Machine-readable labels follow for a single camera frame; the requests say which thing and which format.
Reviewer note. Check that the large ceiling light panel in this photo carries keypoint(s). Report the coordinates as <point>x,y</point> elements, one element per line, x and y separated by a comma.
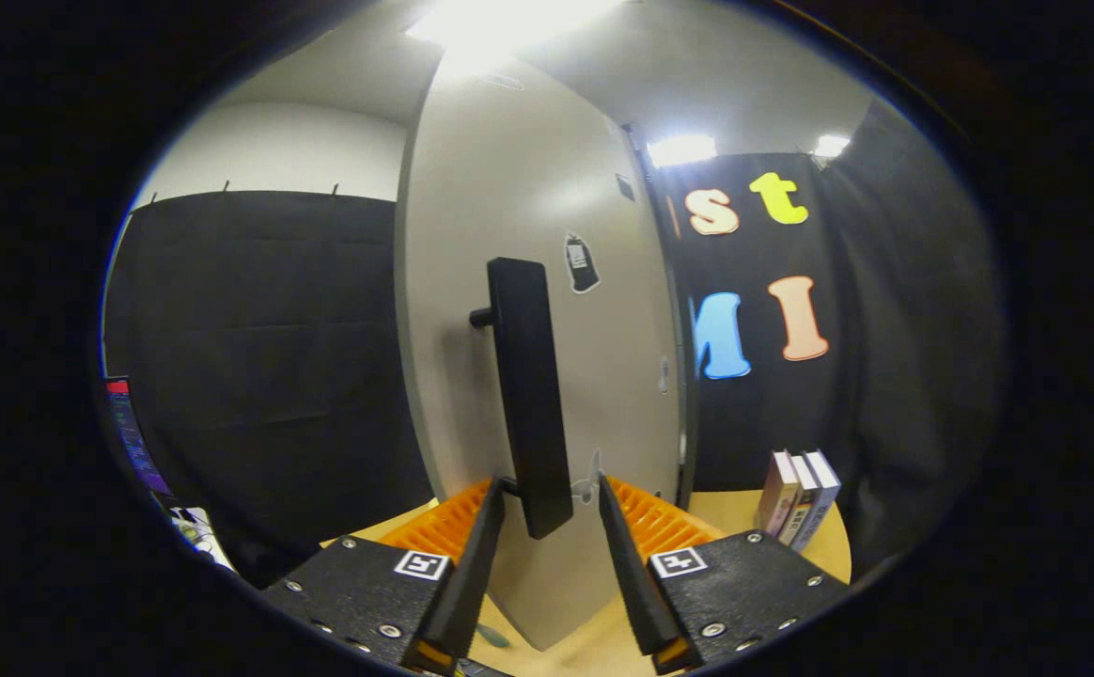
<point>509,21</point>

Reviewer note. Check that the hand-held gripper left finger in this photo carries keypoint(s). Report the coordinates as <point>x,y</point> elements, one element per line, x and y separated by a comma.
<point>472,583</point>

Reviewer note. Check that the beige cabinet door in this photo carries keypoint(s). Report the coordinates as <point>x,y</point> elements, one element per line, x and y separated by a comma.
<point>453,282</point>

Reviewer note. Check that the small ceiling light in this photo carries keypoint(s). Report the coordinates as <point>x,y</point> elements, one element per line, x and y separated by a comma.
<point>680,150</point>

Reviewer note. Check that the blue spine book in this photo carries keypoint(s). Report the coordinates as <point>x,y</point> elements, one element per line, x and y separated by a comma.
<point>821,498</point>

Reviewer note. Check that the beige spine book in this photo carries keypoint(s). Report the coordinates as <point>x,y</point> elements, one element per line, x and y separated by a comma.
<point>799,508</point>

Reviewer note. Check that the computer monitor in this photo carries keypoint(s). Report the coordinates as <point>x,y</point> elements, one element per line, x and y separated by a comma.
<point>133,437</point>

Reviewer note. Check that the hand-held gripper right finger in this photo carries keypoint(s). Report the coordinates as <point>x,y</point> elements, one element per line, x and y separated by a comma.
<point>632,583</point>

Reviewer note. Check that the maroon cover book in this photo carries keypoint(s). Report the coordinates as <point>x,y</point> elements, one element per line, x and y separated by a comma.
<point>777,494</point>

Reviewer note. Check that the black backdrop cloth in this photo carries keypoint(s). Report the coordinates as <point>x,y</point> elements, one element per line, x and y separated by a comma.
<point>256,376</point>

